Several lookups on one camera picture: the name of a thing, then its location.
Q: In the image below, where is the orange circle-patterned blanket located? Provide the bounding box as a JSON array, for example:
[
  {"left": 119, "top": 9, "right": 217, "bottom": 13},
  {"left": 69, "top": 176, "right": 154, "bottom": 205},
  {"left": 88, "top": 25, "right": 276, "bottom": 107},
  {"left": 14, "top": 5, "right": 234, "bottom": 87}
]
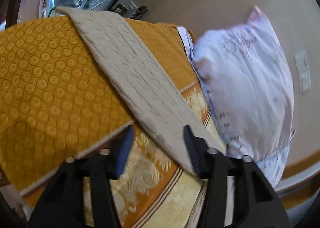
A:
[{"left": 1, "top": 17, "right": 207, "bottom": 193}]

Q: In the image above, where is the pink floral pillow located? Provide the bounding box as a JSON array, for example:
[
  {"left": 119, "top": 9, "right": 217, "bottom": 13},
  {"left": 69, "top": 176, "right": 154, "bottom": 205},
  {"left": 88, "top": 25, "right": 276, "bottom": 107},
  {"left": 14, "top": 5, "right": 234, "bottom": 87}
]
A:
[{"left": 177, "top": 7, "right": 295, "bottom": 186}]

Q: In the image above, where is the beige knitted sweater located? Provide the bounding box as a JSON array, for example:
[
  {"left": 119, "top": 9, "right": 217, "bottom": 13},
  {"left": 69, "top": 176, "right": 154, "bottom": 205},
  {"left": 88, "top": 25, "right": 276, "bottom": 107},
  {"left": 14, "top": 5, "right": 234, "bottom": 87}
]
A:
[{"left": 55, "top": 6, "right": 227, "bottom": 174}]

